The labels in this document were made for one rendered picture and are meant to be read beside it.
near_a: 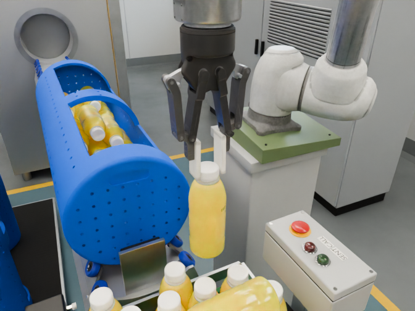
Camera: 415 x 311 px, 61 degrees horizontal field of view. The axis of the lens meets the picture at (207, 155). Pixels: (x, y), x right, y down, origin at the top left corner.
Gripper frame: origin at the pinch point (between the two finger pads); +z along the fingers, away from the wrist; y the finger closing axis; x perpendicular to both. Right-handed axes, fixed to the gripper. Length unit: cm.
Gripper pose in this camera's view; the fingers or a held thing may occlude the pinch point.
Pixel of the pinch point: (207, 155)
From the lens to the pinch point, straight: 56.7
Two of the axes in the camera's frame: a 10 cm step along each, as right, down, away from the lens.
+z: 0.0, 8.7, 4.9
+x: 4.4, 4.4, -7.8
